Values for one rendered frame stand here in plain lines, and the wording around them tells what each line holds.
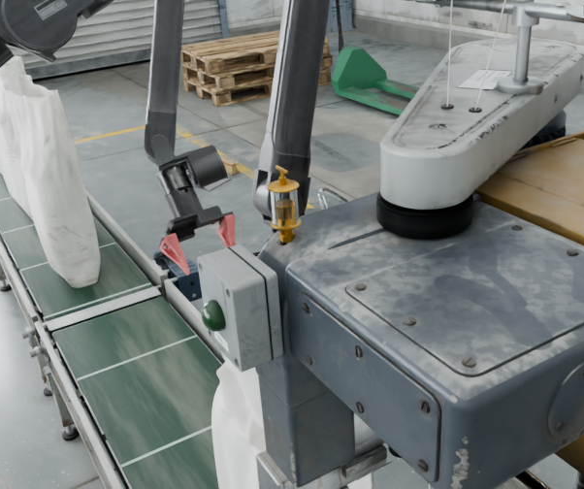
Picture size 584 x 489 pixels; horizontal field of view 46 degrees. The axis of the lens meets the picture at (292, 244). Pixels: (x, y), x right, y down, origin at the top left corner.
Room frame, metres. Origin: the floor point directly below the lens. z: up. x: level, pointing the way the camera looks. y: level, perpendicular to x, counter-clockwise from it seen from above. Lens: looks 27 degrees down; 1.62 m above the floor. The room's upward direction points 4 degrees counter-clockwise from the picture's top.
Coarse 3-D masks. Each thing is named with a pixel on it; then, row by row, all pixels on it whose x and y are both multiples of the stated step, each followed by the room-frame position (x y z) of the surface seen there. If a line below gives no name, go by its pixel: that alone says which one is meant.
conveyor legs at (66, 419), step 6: (54, 384) 1.82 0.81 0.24; (54, 390) 1.82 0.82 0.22; (54, 396) 1.82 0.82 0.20; (60, 396) 1.82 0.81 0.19; (60, 402) 1.82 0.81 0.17; (60, 408) 1.82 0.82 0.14; (66, 408) 1.82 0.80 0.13; (60, 414) 1.81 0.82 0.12; (66, 414) 1.82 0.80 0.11; (60, 420) 1.84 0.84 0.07; (66, 420) 1.82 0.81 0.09; (72, 420) 1.83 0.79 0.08; (66, 426) 1.82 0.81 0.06; (66, 432) 1.85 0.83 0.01; (72, 432) 1.84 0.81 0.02; (78, 432) 1.84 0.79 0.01; (66, 438) 1.82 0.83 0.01; (72, 438) 1.82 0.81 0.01
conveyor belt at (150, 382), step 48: (96, 336) 1.88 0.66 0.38; (144, 336) 1.86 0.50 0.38; (192, 336) 1.84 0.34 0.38; (96, 384) 1.62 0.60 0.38; (144, 384) 1.60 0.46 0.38; (192, 384) 1.59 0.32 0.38; (144, 432) 1.40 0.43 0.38; (192, 432) 1.39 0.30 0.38; (144, 480) 1.23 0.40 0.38; (192, 480) 1.22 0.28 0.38
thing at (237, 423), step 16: (224, 368) 1.07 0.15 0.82; (224, 384) 1.03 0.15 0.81; (240, 384) 1.02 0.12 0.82; (256, 384) 0.91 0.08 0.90; (224, 400) 0.98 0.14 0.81; (240, 400) 0.98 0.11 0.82; (256, 400) 0.91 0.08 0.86; (224, 416) 0.96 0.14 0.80; (240, 416) 0.93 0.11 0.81; (256, 416) 0.92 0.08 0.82; (224, 432) 0.95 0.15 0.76; (240, 432) 0.90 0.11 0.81; (256, 432) 0.89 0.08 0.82; (224, 448) 0.96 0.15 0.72; (240, 448) 0.89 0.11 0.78; (256, 448) 0.86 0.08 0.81; (224, 464) 0.97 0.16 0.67; (240, 464) 0.89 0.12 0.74; (224, 480) 0.97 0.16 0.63; (240, 480) 0.89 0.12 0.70; (256, 480) 0.83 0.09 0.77; (368, 480) 0.70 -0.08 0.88
